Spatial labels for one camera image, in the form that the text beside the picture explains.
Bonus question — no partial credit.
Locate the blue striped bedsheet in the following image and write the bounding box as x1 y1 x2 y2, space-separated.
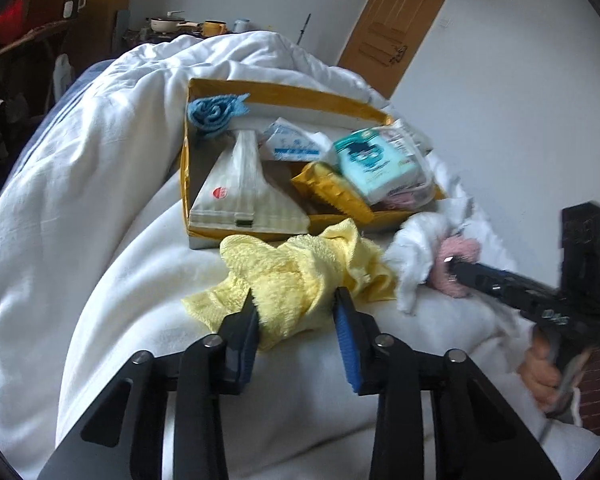
10 57 116 171

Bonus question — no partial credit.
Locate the red bag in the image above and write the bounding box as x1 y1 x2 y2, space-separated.
0 0 31 43

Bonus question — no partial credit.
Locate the striped tissue pack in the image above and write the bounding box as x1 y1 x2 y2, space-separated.
189 129 311 236

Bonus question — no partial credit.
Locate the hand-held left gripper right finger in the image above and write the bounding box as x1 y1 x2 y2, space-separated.
332 286 563 480

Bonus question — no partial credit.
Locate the yellow towel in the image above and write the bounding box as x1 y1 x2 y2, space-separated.
181 218 398 352

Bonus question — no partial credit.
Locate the clear plastic packet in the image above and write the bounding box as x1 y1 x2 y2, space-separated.
380 120 433 156

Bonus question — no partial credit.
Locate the yellow snack packet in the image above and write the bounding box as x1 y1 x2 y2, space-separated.
291 161 376 225

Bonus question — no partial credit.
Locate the white duvet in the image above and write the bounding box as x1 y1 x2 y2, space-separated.
0 30 600 480

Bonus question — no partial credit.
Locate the yellow cardboard box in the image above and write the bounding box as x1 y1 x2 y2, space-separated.
180 77 448 251

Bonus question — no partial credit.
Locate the teal wipes pack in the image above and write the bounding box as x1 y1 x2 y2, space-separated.
332 127 426 206

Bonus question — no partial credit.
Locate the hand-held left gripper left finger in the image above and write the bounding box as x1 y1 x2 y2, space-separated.
37 287 261 480

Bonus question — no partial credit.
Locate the wooden door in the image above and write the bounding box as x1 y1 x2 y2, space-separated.
337 0 466 101

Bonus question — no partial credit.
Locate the cream cooking pot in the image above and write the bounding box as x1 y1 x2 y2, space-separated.
147 10 203 36

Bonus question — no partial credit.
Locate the white blue packet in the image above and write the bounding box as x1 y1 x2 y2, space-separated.
262 117 336 163

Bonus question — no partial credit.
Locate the pink item in clear bag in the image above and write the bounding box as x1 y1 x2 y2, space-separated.
375 185 443 213

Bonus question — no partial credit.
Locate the black rod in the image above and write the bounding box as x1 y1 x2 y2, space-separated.
295 12 312 46

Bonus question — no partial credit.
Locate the pink fuzzy scrunchie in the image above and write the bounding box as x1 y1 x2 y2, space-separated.
430 236 483 301

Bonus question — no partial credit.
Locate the person's right hand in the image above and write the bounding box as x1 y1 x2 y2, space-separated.
517 332 563 411

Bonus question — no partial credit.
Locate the grey board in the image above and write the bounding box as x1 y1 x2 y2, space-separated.
114 9 131 56

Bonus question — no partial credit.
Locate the white cloth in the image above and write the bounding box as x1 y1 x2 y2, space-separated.
382 197 481 316

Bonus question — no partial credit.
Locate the dark side table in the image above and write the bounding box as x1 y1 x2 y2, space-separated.
122 27 181 53

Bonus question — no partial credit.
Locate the wooden desk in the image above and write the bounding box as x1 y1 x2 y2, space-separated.
0 22 76 66

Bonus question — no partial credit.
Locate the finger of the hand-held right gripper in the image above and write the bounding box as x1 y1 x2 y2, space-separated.
442 255 561 322

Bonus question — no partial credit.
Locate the blue cloth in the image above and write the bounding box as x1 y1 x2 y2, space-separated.
186 92 252 142

